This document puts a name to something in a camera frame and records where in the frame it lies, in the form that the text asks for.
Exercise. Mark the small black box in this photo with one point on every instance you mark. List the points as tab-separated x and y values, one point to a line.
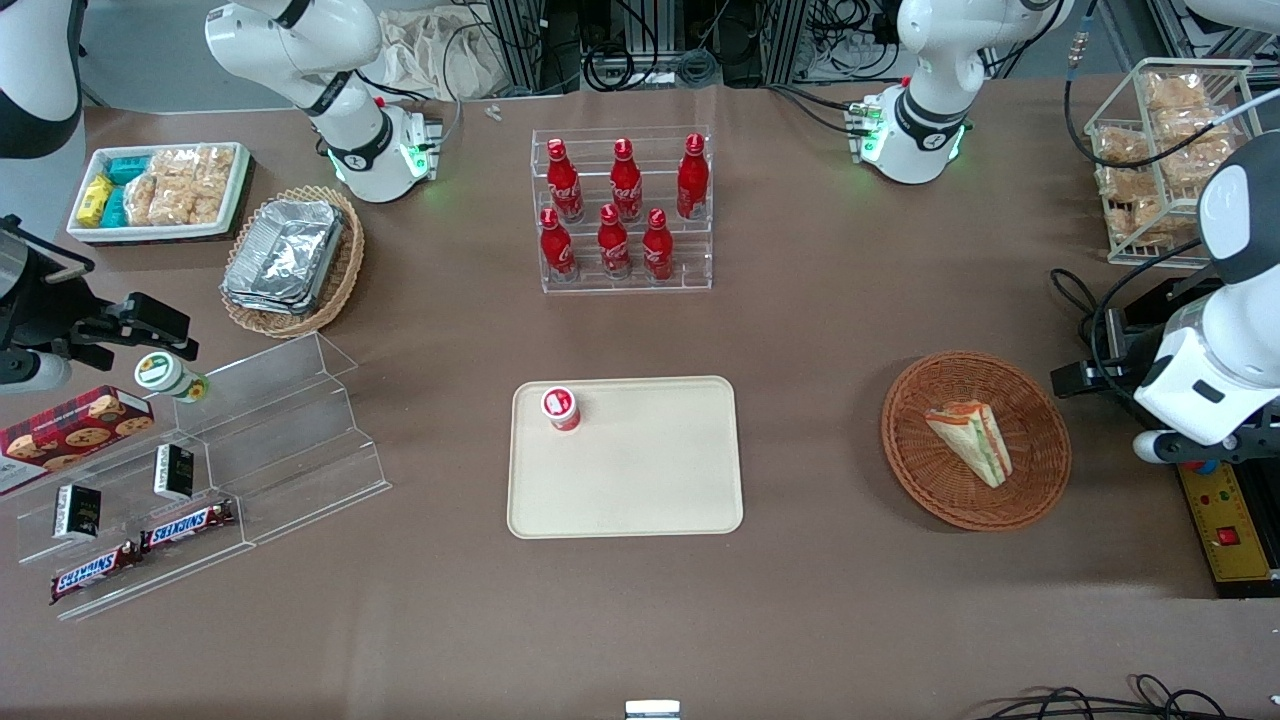
77	512
174	472

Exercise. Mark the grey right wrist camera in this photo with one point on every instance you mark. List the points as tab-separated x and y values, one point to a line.
30	371

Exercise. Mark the aluminium frame profile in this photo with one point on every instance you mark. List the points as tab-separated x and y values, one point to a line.
785	40
525	40

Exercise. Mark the teal snack packet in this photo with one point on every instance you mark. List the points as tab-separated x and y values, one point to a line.
115	208
128	169

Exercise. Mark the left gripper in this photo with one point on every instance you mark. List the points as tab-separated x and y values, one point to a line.
1122	352

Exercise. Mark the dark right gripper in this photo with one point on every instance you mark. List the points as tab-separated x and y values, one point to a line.
40	303

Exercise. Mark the yellow snack packet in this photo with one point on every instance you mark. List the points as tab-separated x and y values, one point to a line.
95	196

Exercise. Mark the beige cloth bag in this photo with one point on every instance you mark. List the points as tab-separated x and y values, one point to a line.
440	55

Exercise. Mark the oval light wicker basket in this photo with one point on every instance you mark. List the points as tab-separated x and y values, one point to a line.
345	270

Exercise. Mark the clear rice cracker bag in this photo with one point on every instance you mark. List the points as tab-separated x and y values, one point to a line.
172	203
208	200
173	163
141	200
215	162

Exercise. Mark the black yellow control box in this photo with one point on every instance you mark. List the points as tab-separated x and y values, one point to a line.
1230	530

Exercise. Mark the aluminium foil tray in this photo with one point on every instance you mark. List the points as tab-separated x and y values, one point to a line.
262	303
285	250

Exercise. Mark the red emergency stop button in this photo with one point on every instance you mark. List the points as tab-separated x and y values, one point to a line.
1203	466

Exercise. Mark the red cola bottle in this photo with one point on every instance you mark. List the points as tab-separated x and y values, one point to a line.
657	250
626	190
692	185
557	250
565	190
614	245

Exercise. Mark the beige plastic tray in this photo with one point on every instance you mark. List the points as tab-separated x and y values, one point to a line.
640	480

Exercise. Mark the red tartan cookie box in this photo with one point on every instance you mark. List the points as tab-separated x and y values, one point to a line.
70	435

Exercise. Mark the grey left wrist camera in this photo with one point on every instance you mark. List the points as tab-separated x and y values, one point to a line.
1160	446

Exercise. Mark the round brown wicker basket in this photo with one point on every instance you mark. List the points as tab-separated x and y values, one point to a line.
1035	460

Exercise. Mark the cup with green white lid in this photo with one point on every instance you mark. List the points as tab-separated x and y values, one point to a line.
160	372

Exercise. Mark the clear acrylic bottle rack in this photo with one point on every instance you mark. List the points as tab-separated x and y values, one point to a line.
690	255

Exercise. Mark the clear acrylic stepped display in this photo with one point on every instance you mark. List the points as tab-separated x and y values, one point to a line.
290	450

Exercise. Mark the small white block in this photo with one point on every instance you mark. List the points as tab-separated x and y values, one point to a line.
652	710

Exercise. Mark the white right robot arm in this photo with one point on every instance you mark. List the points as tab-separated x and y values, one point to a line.
345	95

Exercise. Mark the white rectangular snack tray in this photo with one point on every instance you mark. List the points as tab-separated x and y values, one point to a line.
85	228

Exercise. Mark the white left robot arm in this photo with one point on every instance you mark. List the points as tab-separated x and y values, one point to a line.
925	95

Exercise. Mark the red cup with white lid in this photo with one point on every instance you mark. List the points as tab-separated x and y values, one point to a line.
561	408

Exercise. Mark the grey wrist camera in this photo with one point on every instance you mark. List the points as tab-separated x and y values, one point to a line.
1160	446
30	371

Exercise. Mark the Snickers chocolate bar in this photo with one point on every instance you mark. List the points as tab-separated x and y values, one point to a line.
188	525
95	572

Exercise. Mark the triangle sandwich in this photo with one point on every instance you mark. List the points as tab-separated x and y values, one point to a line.
975	440

